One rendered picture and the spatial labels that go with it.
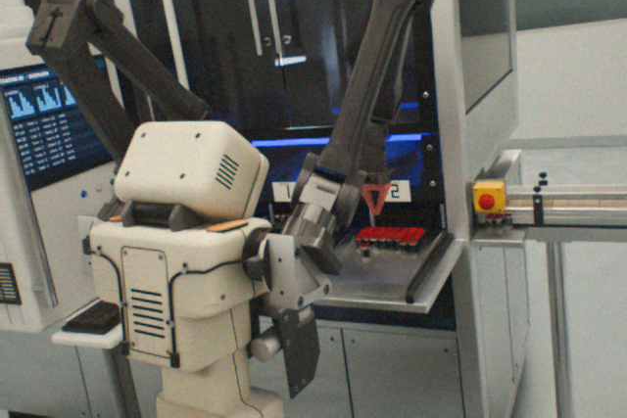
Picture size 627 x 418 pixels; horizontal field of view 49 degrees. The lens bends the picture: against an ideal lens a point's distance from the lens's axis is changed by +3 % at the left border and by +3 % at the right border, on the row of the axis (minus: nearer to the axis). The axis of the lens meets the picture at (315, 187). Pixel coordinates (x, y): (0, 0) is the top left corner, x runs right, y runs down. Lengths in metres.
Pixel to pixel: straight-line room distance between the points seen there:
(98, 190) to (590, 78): 4.99
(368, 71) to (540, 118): 5.44
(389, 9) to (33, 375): 2.31
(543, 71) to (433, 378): 4.61
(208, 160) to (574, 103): 5.54
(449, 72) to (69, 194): 1.07
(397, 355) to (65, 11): 1.38
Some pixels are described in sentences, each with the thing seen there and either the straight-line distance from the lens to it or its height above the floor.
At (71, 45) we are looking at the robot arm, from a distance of 1.16.
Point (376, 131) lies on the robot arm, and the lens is 1.48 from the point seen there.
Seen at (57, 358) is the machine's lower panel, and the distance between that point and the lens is 2.90.
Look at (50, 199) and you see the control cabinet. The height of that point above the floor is 1.13.
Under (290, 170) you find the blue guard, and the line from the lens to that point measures 1.99.
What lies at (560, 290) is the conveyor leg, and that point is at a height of 0.68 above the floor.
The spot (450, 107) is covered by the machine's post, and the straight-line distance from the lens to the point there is 1.79.
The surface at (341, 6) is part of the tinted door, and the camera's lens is 1.85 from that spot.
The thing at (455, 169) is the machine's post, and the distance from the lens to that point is 1.82.
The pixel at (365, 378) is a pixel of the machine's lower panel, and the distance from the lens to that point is 2.18.
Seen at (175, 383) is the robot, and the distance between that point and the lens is 1.24.
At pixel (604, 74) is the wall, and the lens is 6.38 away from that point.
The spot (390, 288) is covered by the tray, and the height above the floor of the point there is 0.90.
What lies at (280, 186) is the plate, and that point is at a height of 1.04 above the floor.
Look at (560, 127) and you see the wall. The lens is 6.48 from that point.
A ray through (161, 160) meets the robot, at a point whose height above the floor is 1.34.
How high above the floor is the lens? 1.55
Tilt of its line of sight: 15 degrees down
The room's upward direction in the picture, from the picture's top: 8 degrees counter-clockwise
